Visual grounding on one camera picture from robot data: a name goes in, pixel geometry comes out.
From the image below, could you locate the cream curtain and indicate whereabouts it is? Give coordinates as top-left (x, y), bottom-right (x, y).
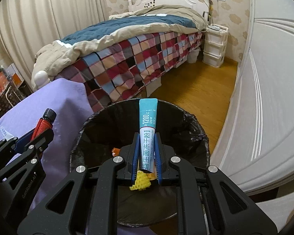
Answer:
top-left (0, 0), bottom-right (108, 84)

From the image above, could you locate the white drawer unit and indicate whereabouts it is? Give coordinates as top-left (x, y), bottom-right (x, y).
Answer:
top-left (202, 24), bottom-right (229, 68)

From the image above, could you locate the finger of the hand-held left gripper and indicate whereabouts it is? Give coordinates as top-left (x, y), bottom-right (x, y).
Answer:
top-left (0, 133), bottom-right (39, 167)
top-left (0, 129), bottom-right (55, 183)

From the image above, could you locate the bin with black bag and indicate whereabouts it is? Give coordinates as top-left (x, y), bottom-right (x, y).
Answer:
top-left (69, 99), bottom-right (211, 227)

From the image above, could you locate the teal and white sachet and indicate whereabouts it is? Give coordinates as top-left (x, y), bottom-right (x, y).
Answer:
top-left (139, 98), bottom-right (159, 175)

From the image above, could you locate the plaid bedsheet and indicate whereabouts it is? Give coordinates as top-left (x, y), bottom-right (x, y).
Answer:
top-left (56, 31), bottom-right (204, 110)

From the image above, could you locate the white and orange box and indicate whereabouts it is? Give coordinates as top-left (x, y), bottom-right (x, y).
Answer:
top-left (4, 64), bottom-right (24, 89)

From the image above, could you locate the purple tablecloth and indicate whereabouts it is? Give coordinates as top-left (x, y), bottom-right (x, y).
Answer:
top-left (0, 78), bottom-right (93, 235)

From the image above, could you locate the beige and blue quilt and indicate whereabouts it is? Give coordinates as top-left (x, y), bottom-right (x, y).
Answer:
top-left (34, 5), bottom-right (209, 79)

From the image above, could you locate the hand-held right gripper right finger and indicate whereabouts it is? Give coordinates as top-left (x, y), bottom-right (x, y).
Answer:
top-left (154, 133), bottom-right (278, 235)

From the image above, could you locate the white bucket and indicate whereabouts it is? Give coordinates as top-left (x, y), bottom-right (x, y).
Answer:
top-left (187, 48), bottom-right (201, 63)

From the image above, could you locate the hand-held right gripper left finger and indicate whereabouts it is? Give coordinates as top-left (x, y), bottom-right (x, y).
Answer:
top-left (17, 132), bottom-right (141, 235)

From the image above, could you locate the yellow cable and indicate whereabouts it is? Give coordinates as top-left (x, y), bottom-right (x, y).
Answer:
top-left (207, 0), bottom-right (214, 21)

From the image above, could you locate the yellow foam net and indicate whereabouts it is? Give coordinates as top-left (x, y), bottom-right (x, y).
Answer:
top-left (129, 171), bottom-right (152, 191)

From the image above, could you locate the white panelled door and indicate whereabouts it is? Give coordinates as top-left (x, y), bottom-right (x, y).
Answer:
top-left (209, 0), bottom-right (294, 196)

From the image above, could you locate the red tube with black cap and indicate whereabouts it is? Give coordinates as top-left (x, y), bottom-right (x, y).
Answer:
top-left (31, 108), bottom-right (57, 141)

